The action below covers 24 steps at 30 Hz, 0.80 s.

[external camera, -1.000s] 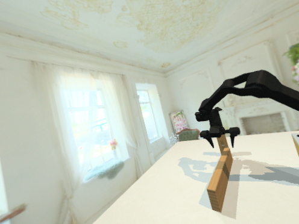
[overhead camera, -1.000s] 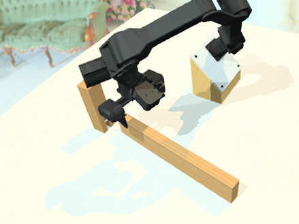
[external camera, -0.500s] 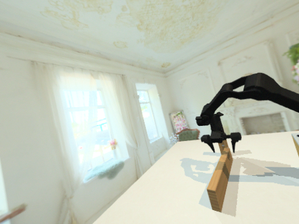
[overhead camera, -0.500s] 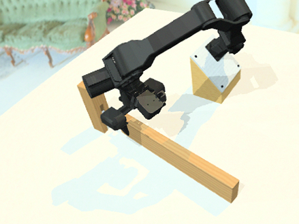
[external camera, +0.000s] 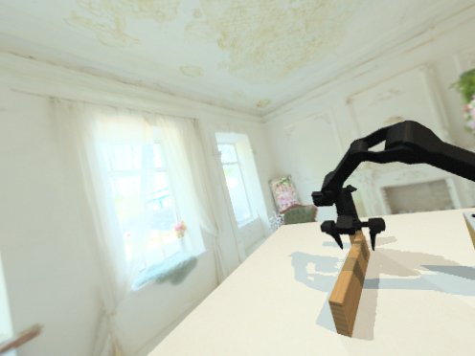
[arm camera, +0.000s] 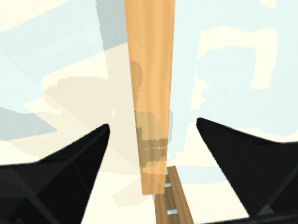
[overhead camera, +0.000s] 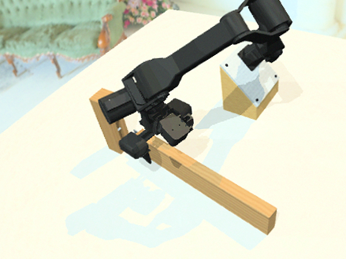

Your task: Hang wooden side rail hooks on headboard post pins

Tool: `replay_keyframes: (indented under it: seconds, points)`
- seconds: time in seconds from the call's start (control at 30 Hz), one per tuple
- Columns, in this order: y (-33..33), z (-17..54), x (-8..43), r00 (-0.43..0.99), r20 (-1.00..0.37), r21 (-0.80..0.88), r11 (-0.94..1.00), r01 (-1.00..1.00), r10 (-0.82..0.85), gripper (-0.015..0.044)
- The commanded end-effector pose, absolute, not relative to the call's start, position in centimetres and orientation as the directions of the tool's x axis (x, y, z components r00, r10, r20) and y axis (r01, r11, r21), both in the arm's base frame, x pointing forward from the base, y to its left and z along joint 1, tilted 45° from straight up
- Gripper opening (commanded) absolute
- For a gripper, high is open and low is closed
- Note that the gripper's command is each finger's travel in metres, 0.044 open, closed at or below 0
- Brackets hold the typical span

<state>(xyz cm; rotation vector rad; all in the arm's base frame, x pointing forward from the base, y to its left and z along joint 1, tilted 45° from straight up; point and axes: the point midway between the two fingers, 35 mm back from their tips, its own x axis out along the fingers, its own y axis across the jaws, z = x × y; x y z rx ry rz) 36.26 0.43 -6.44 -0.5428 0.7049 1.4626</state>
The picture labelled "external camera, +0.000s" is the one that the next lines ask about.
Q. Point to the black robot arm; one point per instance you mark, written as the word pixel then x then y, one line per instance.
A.
pixel 407 142

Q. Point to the wooden post with slot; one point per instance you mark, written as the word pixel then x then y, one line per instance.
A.
pixel 352 237

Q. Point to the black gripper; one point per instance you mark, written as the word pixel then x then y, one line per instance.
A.
pixel 376 225

